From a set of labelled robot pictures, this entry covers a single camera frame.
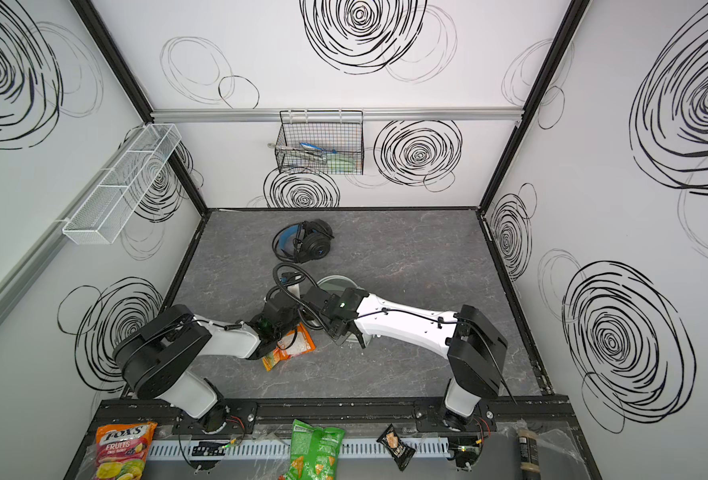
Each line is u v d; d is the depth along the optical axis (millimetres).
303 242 1002
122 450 667
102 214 724
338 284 885
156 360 450
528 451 666
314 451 659
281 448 704
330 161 866
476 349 426
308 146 910
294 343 766
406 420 750
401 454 679
